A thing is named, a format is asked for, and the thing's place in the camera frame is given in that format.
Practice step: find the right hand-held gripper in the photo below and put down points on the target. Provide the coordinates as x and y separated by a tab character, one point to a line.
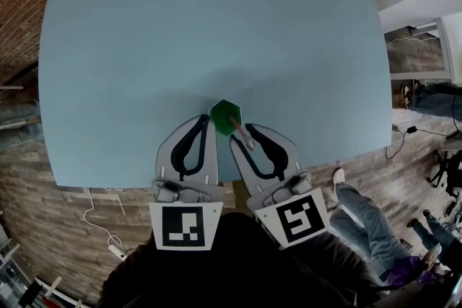
297	218

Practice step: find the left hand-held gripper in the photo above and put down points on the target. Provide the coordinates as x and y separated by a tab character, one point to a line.
186	227

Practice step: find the pink toothbrush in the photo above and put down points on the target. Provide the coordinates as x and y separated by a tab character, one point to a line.
244	136

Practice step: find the green hexagonal cup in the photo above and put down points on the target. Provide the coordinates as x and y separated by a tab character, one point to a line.
221	115

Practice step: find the white power strip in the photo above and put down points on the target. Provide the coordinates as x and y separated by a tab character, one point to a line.
117	251

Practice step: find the person's dark clothed torso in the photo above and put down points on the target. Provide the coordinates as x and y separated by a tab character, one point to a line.
234	277

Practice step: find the black power adapter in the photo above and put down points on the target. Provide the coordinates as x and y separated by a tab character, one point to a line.
411	130

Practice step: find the black chair base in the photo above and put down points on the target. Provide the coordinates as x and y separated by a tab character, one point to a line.
445	169

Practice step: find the purple cloth bag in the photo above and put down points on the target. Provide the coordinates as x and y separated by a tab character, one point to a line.
409	270

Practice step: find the white rack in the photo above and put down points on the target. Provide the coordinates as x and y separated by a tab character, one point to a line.
50	294

